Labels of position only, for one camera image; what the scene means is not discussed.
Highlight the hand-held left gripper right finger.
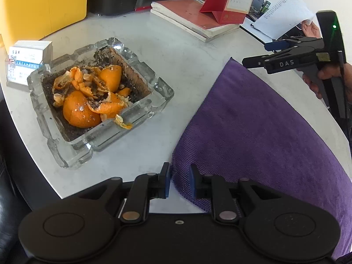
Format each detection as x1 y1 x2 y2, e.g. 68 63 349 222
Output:
190 163 278 224

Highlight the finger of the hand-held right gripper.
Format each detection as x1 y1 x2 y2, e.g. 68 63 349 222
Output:
264 37 323 51
242 47 319 74

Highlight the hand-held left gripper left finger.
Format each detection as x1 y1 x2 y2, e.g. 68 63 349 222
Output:
78 162 173 224

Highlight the purple towel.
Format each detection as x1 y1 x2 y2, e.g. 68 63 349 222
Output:
170 57 352 260

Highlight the person's right hand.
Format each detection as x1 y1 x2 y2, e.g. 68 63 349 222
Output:
302 63 352 99

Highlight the handwritten paper sheet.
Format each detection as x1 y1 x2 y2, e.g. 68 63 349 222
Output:
251 0 315 40

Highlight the red desk calendar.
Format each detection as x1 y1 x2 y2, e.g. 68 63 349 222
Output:
199 0 259 24

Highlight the glass ashtray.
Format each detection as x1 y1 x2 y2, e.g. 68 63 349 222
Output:
27 37 175 169

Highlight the red cover book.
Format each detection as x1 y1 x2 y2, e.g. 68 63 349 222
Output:
151 0 240 38

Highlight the pile of orange peels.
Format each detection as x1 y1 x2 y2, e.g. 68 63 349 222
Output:
52 64 134 130

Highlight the white card box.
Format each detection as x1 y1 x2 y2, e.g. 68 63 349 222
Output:
5 41 53 88

